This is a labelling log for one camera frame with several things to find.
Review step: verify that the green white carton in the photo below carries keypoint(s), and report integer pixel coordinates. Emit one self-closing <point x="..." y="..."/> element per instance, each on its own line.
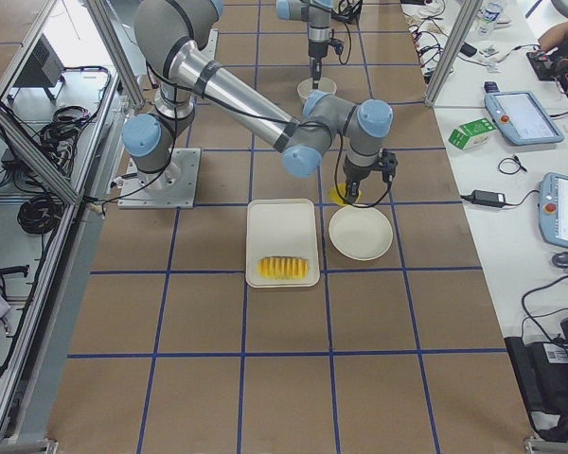
<point x="471" y="134"/>

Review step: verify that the sliced yellow mango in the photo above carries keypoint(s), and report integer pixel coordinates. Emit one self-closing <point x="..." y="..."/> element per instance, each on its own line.
<point x="283" y="267"/>

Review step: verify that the blue teach pendant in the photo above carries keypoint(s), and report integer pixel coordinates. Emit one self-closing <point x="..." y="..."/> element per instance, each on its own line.
<point x="521" y="118"/>
<point x="553" y="209"/>

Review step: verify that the yellow lemon slice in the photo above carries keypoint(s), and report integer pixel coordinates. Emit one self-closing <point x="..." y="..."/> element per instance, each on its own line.
<point x="341" y="196"/>

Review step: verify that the aluminium frame post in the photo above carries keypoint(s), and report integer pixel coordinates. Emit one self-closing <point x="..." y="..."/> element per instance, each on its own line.
<point x="460" y="29"/>

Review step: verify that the plastic water bottle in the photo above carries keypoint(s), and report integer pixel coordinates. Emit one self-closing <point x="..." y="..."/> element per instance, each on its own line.
<point x="487" y="18"/>

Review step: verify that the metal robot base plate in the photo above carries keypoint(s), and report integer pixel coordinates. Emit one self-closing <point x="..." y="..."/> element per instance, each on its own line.
<point x="174" y="188"/>

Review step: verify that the blue teach pendant lower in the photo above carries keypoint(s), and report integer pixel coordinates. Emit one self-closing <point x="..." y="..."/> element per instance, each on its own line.
<point x="553" y="209"/>

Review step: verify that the black power adapter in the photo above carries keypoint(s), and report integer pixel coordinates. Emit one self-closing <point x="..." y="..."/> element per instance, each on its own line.
<point x="488" y="198"/>

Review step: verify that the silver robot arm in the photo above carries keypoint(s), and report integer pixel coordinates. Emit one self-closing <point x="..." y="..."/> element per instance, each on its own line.
<point x="172" y="36"/>
<point x="317" y="15"/>

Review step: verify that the white rectangular tray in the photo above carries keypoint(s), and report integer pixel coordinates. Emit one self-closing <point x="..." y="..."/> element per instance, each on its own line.
<point x="284" y="227"/>

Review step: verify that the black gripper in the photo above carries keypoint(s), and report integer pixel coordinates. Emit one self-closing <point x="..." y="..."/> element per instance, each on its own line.
<point x="353" y="173"/>

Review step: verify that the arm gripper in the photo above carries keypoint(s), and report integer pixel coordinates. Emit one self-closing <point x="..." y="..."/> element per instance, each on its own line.
<point x="315" y="51"/>

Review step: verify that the person hand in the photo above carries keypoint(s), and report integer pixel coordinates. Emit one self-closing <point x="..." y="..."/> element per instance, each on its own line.
<point x="553" y="37"/>

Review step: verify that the blue teach pendant upper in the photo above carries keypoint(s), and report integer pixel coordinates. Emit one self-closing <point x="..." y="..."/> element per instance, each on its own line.
<point x="521" y="118"/>

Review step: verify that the white round plate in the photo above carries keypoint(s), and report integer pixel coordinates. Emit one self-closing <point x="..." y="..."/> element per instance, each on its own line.
<point x="360" y="234"/>

